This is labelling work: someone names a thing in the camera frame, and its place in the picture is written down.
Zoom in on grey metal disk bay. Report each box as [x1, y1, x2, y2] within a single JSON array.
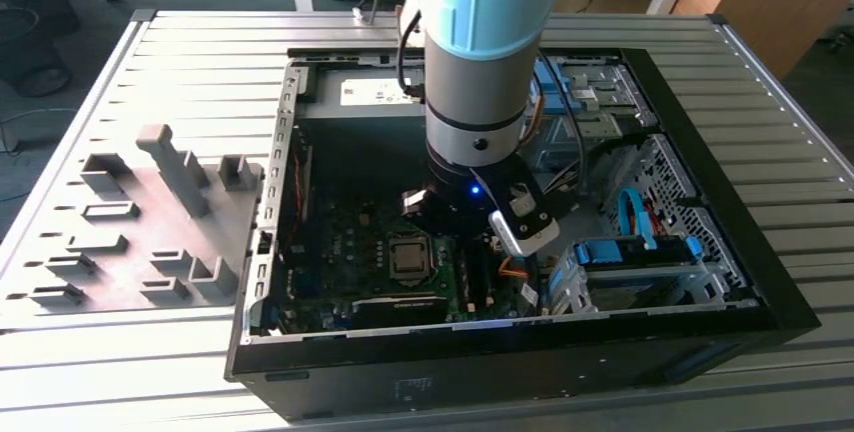
[[541, 244, 762, 317]]

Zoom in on black camera bracket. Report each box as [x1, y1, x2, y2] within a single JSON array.
[[466, 165, 560, 233]]

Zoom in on black graphics card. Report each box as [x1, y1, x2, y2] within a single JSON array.
[[350, 291, 450, 329]]

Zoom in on orange yellow wire bundle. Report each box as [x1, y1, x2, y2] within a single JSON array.
[[498, 254, 537, 282]]

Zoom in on grey parts rack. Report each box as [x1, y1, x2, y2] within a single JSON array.
[[0, 123, 267, 317]]

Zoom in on silver CPU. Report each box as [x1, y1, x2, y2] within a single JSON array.
[[390, 242, 433, 276]]

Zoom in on green motherboard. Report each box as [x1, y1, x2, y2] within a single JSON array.
[[270, 121, 542, 333]]

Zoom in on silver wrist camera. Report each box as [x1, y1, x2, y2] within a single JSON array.
[[489, 209, 561, 257]]

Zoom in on black wheeled bin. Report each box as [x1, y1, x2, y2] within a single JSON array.
[[0, 0, 83, 99]]

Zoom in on blue drive bay latch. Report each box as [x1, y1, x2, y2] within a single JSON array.
[[530, 59, 589, 114]]

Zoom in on grey power supply unit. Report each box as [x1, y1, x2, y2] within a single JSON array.
[[297, 65, 433, 121]]

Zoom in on black PC case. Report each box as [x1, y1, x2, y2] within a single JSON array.
[[223, 46, 822, 423]]

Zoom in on blue disk carrier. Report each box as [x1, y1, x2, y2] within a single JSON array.
[[572, 235, 702, 269]]

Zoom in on blue data cable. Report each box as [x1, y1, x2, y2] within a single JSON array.
[[617, 186, 662, 252]]

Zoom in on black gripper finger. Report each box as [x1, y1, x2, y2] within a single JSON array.
[[399, 188, 463, 234]]

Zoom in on black camera cable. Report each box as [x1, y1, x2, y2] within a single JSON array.
[[538, 49, 590, 194], [395, 6, 429, 104]]

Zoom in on grey metal drive cage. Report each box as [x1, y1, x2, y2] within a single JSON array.
[[557, 59, 662, 128]]

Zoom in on wooden cabinet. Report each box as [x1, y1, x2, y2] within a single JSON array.
[[690, 0, 854, 81]]

